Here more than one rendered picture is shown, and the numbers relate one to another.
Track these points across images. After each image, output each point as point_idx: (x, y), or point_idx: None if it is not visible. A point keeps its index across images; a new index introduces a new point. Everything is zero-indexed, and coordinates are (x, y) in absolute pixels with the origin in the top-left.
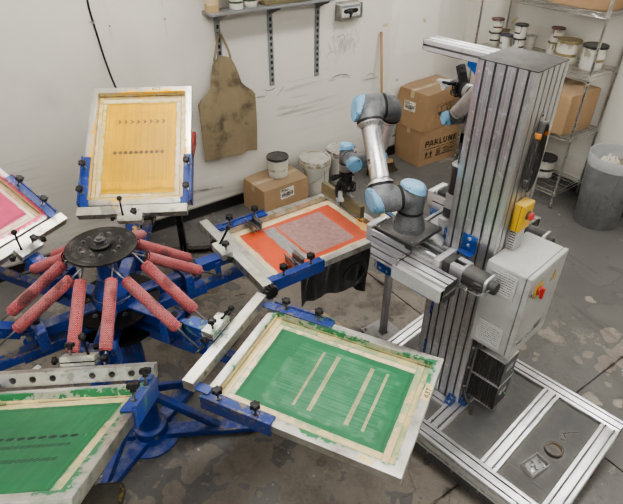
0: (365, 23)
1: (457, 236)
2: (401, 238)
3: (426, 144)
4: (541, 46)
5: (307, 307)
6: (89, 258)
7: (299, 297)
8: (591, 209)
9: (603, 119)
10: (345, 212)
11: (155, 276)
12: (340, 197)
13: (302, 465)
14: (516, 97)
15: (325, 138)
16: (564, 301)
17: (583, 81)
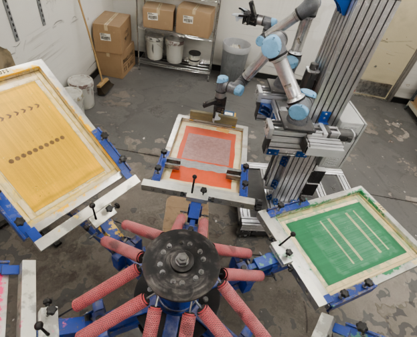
0: None
1: (316, 115)
2: (306, 129)
3: (123, 61)
4: None
5: (161, 198)
6: (197, 282)
7: (149, 195)
8: (232, 75)
9: (217, 25)
10: (203, 126)
11: (225, 251)
12: (216, 117)
13: (260, 288)
14: (381, 19)
15: (62, 76)
16: (260, 127)
17: (202, 3)
